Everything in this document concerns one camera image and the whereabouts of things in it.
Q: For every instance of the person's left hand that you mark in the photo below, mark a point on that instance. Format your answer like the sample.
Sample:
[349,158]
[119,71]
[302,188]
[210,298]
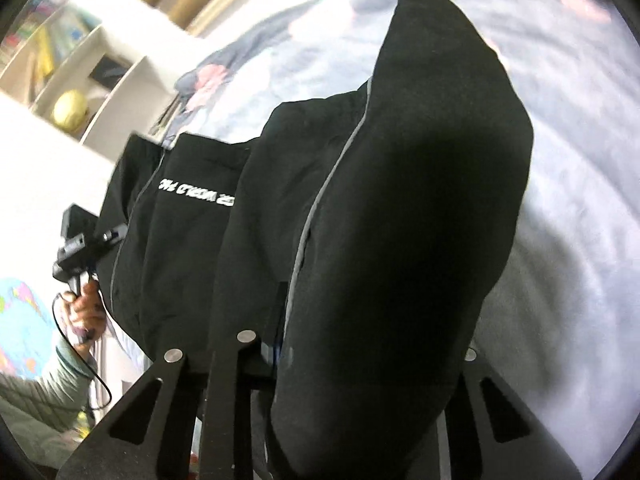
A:
[83,315]

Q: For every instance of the dark box on shelf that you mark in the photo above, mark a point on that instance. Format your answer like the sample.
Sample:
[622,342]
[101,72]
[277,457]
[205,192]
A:
[109,71]

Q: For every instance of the grey floral bed quilt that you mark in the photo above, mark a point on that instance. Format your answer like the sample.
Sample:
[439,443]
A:
[549,383]

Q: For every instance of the person's left forearm green sleeve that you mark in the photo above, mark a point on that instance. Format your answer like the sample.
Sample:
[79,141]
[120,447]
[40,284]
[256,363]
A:
[52,401]

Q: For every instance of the white wall shelf unit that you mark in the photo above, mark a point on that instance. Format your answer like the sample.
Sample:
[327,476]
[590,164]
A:
[53,45]

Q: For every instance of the colourful world map poster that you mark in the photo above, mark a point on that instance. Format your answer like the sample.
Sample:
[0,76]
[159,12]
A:
[27,331]

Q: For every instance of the black hooded jacket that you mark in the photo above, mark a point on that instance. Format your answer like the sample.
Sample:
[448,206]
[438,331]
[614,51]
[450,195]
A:
[358,236]

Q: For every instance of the yellow globe ball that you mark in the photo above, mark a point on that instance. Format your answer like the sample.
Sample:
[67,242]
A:
[70,110]

